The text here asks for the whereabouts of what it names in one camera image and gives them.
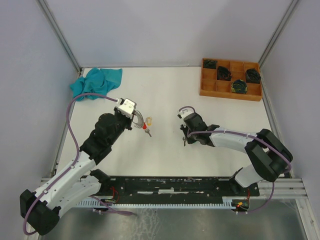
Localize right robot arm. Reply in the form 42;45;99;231
177;108;293;196

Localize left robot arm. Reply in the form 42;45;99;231
19;106;136;236

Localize red key tag with key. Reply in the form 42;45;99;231
142;123;152;137

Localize teal cloth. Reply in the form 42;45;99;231
69;67;123;101

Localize dark rolled sock blue-yellow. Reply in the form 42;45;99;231
231;79;248;94

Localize wooden compartment tray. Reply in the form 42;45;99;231
199;58;263;102

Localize dark rolled sock top-left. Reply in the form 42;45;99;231
202;59;218;70

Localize dark rolled sock right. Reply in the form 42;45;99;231
245;68;261;84

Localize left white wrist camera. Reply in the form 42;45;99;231
117;98;137;119

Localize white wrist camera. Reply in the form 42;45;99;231
117;98;137;119
177;109;194;124

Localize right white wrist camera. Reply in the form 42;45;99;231
177;109;194;124

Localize yellow key tag with ring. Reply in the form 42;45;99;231
145;116;152;126

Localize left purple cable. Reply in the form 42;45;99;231
22;92;121;236

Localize purple cable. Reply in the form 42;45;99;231
22;92;121;236
177;105;293;216

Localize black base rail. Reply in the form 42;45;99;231
89;169;260;204

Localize white cable duct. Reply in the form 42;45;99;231
75;197;237;210

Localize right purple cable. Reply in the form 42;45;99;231
177;105;293;216

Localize left aluminium corner post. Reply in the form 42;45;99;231
36;0;82;74

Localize aluminium corner post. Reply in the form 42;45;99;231
257;0;301;66
36;0;82;74

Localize right aluminium corner post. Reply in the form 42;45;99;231
257;0;301;66

